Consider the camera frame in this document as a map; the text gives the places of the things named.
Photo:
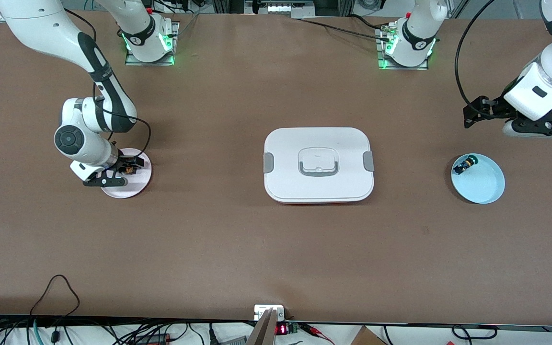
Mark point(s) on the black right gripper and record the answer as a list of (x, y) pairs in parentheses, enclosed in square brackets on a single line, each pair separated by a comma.
[(123, 164)]

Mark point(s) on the light blue round plate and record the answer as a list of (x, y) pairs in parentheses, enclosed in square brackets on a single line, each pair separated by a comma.
[(482, 184)]

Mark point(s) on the orange push button switch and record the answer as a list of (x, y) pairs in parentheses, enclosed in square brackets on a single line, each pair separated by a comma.
[(131, 168)]

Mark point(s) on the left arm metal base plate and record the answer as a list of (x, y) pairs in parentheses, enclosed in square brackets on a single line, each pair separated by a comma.
[(382, 67)]

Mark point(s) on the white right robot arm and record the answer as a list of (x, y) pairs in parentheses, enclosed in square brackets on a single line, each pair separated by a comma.
[(41, 28)]

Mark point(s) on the small black blue part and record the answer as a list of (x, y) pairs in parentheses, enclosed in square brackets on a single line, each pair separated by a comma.
[(463, 166)]

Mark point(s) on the white power strip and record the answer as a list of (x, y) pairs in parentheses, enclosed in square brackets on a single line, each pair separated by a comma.
[(285, 8)]

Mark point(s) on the small silver camera bracket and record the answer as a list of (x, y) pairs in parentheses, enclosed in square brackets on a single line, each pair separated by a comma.
[(259, 309)]

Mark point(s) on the red LED display module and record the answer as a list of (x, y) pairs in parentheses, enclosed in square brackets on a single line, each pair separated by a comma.
[(281, 329)]

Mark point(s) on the brown cardboard piece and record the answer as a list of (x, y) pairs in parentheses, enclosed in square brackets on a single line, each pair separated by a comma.
[(367, 338)]

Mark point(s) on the red clip leads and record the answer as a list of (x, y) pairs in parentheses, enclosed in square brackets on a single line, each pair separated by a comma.
[(314, 328)]

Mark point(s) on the white lidded lunch box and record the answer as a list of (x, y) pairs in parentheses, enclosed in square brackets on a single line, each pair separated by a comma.
[(343, 143)]

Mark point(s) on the small grey box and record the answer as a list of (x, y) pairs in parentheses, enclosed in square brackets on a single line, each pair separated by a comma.
[(235, 341)]

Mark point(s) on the pink round plate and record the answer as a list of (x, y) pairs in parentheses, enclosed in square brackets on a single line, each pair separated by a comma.
[(137, 186)]

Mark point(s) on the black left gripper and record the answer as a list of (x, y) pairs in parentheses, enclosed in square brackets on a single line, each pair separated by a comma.
[(495, 108)]

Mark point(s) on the grey aluminium bar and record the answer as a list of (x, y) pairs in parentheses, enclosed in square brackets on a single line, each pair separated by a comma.
[(264, 333)]

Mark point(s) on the red and black connector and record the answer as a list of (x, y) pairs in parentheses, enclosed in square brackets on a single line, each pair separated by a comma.
[(154, 338)]

